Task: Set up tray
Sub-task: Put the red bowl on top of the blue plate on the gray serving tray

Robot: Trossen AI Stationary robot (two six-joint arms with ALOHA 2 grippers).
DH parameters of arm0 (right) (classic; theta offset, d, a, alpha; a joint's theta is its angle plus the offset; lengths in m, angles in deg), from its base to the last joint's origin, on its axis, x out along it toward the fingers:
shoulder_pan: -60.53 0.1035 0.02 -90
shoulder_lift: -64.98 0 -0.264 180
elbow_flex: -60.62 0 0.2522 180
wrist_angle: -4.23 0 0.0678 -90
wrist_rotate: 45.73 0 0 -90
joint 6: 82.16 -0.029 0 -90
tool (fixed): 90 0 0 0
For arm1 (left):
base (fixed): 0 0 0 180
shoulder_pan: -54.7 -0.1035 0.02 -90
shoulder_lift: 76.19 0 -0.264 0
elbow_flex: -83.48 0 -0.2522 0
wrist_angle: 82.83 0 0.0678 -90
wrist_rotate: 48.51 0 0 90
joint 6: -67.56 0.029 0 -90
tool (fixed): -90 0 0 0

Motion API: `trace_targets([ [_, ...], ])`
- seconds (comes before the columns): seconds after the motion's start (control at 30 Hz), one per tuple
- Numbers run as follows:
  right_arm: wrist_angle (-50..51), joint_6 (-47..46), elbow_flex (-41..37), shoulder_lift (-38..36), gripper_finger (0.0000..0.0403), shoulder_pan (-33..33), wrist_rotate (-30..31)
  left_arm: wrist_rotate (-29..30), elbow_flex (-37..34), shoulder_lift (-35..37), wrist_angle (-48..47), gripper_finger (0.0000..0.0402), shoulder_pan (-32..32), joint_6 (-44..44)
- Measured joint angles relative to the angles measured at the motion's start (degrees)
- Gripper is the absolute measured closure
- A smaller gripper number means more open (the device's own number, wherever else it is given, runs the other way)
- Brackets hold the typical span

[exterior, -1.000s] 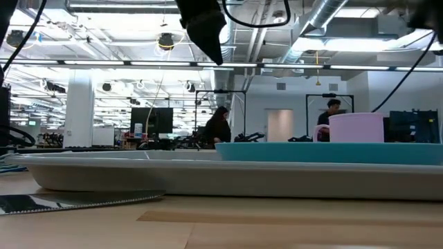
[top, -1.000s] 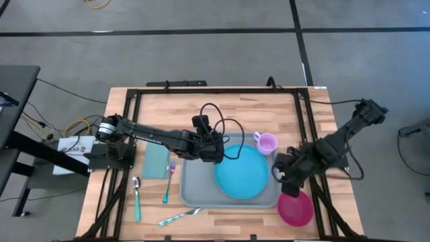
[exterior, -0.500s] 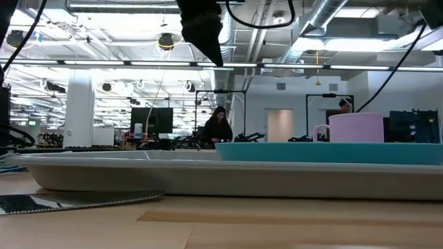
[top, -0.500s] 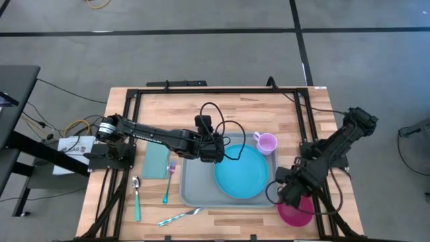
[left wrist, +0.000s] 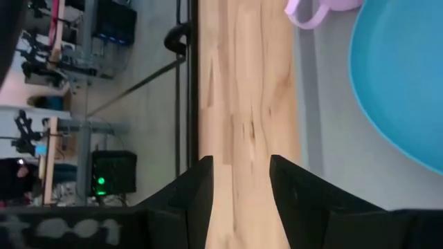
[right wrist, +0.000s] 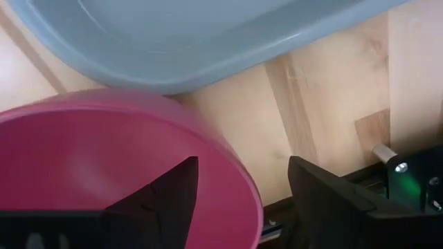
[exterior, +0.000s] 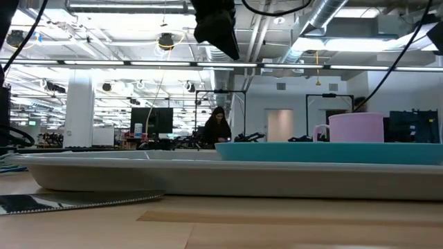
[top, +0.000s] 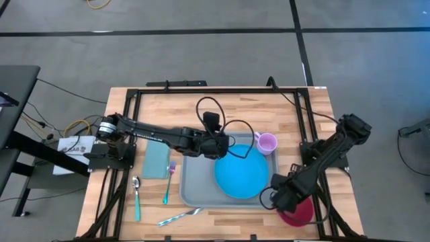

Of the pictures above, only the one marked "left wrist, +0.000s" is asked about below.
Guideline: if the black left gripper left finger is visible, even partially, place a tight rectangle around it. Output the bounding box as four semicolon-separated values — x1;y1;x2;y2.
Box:
0;155;214;249

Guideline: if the black computer tower green light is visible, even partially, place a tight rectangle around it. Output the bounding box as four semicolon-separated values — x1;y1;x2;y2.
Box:
90;149;138;198

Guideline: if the thin dark diagonal rod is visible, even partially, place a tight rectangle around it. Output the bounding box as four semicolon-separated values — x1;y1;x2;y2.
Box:
85;56;188;119

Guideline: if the blue round plate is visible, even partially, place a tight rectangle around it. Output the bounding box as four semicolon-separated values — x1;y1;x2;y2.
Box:
348;0;443;176

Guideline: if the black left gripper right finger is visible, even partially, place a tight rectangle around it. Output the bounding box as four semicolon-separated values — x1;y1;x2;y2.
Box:
269;154;443;249

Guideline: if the person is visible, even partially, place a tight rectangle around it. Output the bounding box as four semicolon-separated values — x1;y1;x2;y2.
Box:
0;158;40;209

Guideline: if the grey metal desk leg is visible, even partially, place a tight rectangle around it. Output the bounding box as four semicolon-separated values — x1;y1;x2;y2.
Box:
75;116;93;207

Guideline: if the black round frame knob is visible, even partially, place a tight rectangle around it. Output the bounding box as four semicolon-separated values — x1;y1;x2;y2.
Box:
163;21;192;57

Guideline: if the pink ceramic mug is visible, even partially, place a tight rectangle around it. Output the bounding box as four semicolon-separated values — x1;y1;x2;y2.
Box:
283;0;364;31

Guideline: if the wooden desk top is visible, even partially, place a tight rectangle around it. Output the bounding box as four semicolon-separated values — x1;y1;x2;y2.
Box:
42;116;60;206

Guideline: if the large grey plastic tray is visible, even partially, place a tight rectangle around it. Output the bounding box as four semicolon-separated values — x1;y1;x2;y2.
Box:
293;0;443;212

